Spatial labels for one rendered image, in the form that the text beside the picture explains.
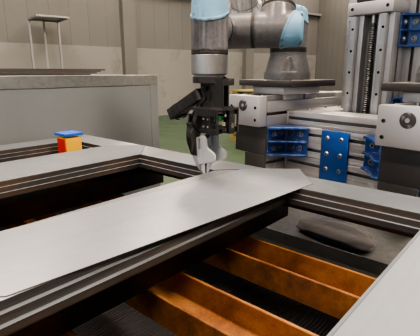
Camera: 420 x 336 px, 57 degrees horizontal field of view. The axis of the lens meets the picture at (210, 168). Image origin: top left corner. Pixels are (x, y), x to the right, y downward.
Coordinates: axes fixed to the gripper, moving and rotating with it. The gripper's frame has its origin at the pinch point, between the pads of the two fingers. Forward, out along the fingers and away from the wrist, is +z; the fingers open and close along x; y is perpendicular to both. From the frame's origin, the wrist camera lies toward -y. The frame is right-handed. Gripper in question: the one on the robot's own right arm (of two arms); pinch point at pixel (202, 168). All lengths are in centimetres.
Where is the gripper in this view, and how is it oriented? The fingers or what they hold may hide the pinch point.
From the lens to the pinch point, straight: 86.6
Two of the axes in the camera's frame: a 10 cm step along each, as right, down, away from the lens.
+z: 0.0, 9.7, 2.5
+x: 6.6, -1.8, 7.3
